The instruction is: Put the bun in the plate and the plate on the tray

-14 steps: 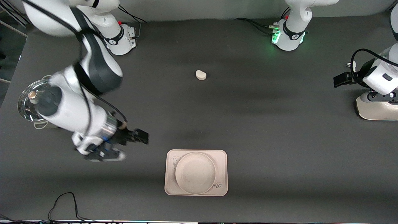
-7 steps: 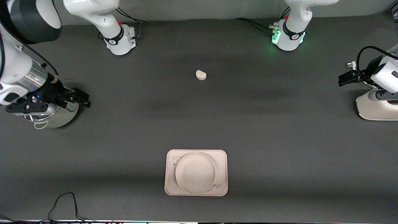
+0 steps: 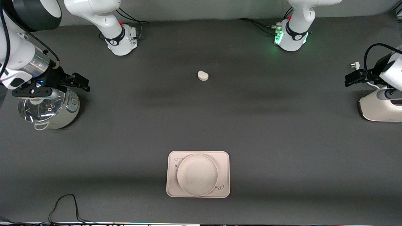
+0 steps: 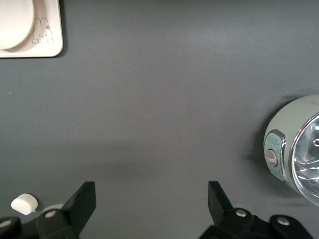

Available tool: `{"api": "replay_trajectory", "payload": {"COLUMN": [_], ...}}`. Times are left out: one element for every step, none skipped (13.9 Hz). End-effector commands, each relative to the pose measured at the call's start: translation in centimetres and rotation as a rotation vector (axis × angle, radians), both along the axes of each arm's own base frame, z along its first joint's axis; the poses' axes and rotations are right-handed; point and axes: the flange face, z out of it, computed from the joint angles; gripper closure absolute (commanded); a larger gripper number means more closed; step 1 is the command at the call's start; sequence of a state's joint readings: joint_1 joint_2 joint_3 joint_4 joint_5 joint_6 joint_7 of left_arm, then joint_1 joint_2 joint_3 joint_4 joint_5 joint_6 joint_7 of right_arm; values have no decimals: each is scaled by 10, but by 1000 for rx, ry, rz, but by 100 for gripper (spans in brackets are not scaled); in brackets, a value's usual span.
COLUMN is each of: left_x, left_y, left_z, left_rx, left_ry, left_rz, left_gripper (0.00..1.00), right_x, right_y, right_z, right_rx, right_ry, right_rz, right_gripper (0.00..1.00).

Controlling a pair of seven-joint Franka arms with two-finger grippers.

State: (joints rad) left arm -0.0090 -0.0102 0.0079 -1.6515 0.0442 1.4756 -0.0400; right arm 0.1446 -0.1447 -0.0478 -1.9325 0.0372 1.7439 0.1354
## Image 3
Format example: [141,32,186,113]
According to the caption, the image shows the cream white toaster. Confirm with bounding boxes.
[359,86,402,122]

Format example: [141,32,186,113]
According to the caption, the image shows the white toaster power cable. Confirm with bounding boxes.
[349,62,382,90]

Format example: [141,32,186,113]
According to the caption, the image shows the round beige plate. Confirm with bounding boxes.
[177,153,219,197]

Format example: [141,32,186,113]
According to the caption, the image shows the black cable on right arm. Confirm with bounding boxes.
[0,8,60,79]

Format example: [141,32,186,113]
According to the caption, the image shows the steel pot with glass lid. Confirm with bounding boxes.
[18,89,81,131]

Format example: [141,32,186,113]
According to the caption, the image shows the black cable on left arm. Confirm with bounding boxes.
[364,43,402,73]

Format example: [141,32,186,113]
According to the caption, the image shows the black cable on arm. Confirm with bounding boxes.
[364,43,402,73]
[0,8,60,79]

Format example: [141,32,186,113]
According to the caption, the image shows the beige tray with bear print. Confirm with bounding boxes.
[166,151,231,198]

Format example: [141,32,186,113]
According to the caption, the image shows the glass pot lid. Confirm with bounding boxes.
[18,96,66,123]

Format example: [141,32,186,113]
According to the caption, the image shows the thin black looped table cable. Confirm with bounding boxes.
[48,194,95,225]

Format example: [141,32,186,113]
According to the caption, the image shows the black cables at left base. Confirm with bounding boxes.
[237,6,294,35]

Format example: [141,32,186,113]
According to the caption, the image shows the black cables at right base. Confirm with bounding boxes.
[100,9,149,40]

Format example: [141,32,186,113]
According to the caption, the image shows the black cables at base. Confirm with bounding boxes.
[100,9,149,40]
[237,6,294,35]

